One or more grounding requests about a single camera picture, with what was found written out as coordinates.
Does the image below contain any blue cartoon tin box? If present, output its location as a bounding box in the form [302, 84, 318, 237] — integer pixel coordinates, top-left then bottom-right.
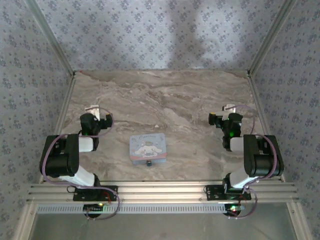
[129, 133, 168, 166]

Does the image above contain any right controller board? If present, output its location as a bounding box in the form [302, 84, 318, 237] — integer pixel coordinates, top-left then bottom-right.
[224, 204, 248, 216]

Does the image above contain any controller board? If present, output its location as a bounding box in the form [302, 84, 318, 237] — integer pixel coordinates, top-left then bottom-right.
[82, 203, 105, 214]
[224, 204, 248, 216]

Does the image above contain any left controller board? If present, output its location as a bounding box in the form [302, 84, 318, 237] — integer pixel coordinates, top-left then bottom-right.
[82, 203, 105, 214]

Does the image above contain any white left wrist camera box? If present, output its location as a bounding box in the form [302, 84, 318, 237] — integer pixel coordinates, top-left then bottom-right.
[84, 104, 102, 121]

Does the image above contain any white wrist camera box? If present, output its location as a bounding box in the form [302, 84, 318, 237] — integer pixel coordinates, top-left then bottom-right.
[84, 104, 102, 121]
[222, 104, 237, 118]

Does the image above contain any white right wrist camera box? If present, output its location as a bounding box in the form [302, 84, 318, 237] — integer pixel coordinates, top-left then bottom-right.
[222, 104, 237, 118]

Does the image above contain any aluminium table side rail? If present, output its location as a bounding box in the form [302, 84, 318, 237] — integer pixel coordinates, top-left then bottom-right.
[246, 72, 286, 183]
[38, 74, 77, 185]

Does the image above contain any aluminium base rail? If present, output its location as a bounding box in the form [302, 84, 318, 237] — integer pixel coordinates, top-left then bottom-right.
[26, 181, 300, 202]

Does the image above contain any grey slotted cable duct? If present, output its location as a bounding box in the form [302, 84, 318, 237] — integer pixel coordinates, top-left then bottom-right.
[36, 203, 228, 215]

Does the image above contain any aluminium corner post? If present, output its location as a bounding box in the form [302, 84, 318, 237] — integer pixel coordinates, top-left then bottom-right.
[248, 0, 299, 76]
[26, 0, 76, 76]

